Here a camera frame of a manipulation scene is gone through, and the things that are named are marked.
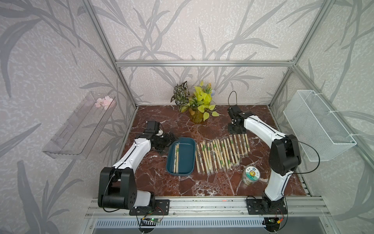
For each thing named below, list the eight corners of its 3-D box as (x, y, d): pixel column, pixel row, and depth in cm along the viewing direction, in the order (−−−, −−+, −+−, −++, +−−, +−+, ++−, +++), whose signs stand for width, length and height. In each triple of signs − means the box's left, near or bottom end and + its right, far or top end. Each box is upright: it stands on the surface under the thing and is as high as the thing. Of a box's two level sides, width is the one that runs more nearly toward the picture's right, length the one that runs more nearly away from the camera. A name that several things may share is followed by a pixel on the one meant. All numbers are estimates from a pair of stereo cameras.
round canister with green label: (243, 184, 83) (247, 180, 76) (240, 171, 88) (244, 165, 81) (256, 184, 83) (261, 180, 76) (253, 171, 88) (258, 165, 81)
